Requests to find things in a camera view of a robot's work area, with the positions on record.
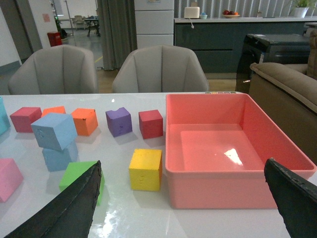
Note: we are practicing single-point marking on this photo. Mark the purple foam block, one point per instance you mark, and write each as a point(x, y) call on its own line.
point(119, 122)

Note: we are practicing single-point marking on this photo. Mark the cyan foam block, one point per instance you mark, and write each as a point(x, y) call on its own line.
point(4, 121)

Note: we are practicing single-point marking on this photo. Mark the green foam block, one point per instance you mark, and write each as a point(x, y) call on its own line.
point(74, 173)

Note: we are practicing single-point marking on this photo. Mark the yellow foam block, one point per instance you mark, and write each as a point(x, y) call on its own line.
point(145, 169)

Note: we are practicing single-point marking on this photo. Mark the red bin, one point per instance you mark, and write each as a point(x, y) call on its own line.
point(54, 38)

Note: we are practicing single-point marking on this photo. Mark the beige sofa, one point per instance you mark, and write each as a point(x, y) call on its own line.
point(288, 94)

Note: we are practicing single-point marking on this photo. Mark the grey chair right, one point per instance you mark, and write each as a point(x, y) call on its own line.
point(161, 68)

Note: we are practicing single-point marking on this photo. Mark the white toaster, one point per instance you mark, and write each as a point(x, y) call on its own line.
point(192, 12)

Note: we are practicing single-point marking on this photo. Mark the grey curtain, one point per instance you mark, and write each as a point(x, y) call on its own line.
point(118, 31)

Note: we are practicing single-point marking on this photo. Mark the grey chair left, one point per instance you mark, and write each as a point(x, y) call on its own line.
point(63, 69)

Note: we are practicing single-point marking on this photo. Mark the light blue foam block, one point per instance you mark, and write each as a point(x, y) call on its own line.
point(58, 160)
point(54, 131)

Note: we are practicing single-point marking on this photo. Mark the red foam block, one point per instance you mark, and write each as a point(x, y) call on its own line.
point(151, 124)

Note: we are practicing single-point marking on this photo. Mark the black appliance box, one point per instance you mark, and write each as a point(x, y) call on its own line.
point(278, 48)

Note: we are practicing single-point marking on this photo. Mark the magenta foam block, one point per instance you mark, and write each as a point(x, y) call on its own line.
point(24, 117)

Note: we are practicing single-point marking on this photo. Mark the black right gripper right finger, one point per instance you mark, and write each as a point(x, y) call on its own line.
point(295, 197)

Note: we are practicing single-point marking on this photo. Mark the dark grey counter cabinet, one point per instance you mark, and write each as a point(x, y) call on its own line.
point(218, 42)

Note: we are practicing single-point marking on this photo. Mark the orange foam block right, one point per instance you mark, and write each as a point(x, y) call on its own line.
point(85, 121)

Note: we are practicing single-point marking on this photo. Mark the potted plant white pot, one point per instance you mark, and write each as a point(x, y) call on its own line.
point(299, 8)

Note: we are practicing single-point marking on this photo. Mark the orange foam block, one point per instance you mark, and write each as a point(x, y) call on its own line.
point(85, 121)
point(59, 109)

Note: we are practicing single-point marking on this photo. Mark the small teal bowl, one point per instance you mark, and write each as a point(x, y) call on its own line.
point(203, 15)

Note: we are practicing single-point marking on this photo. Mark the white drawer cabinet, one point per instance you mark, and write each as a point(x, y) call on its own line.
point(154, 22)

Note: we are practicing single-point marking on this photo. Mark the fruit plate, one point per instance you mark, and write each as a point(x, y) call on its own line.
point(230, 14)

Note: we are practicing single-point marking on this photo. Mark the grey chair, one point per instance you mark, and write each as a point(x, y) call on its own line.
point(63, 69)
point(161, 68)

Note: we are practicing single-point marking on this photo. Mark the orange foam block left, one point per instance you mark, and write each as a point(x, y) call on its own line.
point(59, 109)

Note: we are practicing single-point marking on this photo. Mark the pink foam block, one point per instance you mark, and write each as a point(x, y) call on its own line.
point(10, 178)

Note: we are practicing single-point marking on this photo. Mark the pink plastic bin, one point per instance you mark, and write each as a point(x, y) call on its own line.
point(216, 149)

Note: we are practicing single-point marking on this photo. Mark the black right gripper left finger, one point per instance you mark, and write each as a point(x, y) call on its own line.
point(70, 214)

